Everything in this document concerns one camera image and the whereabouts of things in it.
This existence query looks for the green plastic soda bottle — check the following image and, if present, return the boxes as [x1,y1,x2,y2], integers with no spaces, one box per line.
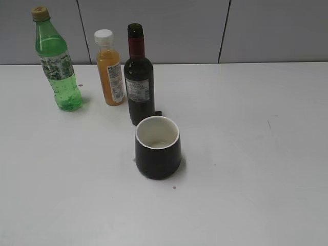
[31,6,83,111]

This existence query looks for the orange juice bottle white cap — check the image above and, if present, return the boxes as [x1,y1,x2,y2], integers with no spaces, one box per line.
[94,29,125,106]

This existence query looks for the dark red wine bottle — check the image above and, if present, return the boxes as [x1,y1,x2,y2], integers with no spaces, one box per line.
[124,23,155,126]

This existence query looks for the black mug white inside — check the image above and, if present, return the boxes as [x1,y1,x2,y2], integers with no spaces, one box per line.
[135,115,182,180]

